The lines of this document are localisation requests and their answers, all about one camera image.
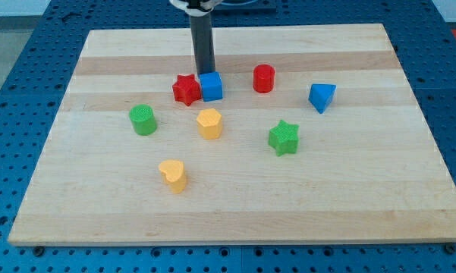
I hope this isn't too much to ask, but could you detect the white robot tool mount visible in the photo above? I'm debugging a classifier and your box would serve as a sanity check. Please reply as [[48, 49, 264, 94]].
[[169, 0, 221, 16]]

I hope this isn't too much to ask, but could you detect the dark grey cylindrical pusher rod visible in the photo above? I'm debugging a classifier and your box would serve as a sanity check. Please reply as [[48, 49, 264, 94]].
[[190, 13, 215, 75]]

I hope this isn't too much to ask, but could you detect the blue cube block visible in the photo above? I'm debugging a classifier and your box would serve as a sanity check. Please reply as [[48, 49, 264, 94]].
[[199, 71, 223, 102]]

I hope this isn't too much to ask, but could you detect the red star block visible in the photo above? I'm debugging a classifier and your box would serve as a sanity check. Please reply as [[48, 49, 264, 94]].
[[172, 74, 202, 106]]

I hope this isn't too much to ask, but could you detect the red cylinder block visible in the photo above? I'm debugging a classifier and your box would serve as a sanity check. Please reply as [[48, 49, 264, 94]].
[[253, 64, 275, 93]]

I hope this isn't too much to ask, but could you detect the yellow hexagon block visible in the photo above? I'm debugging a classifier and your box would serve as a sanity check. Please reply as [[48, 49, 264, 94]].
[[197, 108, 223, 140]]

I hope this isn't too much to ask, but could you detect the green cylinder block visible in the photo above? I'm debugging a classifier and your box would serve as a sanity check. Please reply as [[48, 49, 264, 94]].
[[129, 104, 157, 136]]

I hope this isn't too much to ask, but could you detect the blue triangular prism block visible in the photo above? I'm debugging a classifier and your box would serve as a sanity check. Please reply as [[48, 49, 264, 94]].
[[308, 83, 336, 114]]

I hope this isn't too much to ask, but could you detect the green star block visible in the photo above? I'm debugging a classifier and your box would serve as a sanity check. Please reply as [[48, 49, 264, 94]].
[[268, 120, 299, 156]]

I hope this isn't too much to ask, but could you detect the yellow heart block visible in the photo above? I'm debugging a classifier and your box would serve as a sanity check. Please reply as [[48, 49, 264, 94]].
[[159, 159, 187, 194]]

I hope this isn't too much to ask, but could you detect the light wooden board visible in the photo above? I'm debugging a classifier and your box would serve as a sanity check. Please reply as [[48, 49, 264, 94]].
[[8, 24, 456, 246]]

